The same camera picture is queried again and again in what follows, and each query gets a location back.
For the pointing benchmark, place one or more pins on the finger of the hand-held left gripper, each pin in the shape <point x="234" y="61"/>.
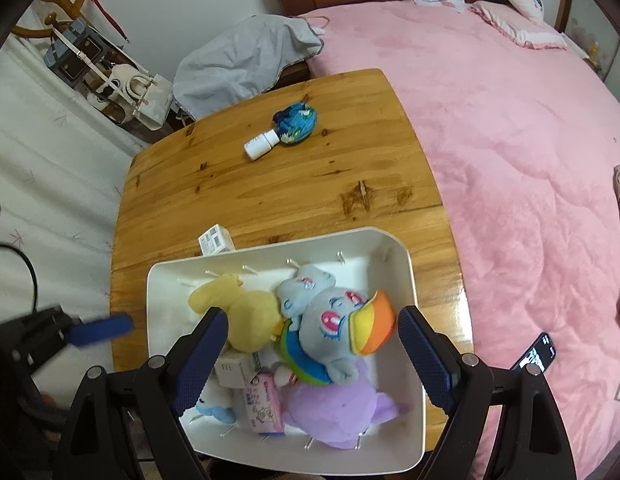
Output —
<point x="100" y="330"/>

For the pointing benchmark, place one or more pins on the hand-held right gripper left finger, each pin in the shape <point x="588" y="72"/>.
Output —
<point x="197" y="365"/>

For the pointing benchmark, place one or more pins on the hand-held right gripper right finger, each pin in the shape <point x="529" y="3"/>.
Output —
<point x="429" y="360"/>

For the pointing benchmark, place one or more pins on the plain white box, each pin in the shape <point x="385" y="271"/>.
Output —
<point x="235" y="367"/>

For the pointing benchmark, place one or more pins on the yellow duck plush toy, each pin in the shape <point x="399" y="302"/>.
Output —
<point x="245" y="310"/>

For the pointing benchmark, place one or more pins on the pink tissue packet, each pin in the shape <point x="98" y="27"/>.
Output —
<point x="260" y="402"/>

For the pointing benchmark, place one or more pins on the blue pony plush toy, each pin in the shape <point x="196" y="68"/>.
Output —
<point x="325" y="335"/>

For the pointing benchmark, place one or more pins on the purple plush toy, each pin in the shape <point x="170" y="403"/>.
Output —
<point x="330" y="410"/>

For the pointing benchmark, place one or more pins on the white plastic tray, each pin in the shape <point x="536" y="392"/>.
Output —
<point x="365" y="265"/>

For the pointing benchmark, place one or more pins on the black smartphone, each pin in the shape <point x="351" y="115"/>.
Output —
<point x="534" y="352"/>

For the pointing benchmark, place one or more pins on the small white labelled box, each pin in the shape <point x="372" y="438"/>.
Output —
<point x="215" y="240"/>

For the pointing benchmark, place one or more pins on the white patterned curtain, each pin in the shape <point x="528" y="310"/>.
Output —
<point x="50" y="185"/>

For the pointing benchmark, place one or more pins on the pink fleece blanket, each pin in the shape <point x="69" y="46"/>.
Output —
<point x="514" y="185"/>

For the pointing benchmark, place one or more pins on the small white bottle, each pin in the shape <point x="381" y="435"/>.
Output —
<point x="257" y="146"/>

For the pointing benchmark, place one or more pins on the white handbag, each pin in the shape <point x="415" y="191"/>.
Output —
<point x="147" y="102"/>

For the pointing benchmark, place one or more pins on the blue crochet pouch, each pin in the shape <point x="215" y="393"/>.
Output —
<point x="297" y="122"/>

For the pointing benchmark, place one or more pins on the blue handbag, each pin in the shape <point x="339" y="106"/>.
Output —
<point x="75" y="55"/>

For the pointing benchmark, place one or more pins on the grey cloth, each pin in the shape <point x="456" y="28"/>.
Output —
<point x="235" y="65"/>

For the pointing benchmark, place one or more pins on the wooden bedside table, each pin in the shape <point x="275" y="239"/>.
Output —
<point x="295" y="75"/>

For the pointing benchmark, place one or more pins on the pink frilled pillow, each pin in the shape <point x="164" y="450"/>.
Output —
<point x="519" y="27"/>

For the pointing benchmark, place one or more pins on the sliding wardrobe door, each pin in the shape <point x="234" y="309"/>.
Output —
<point x="604" y="35"/>

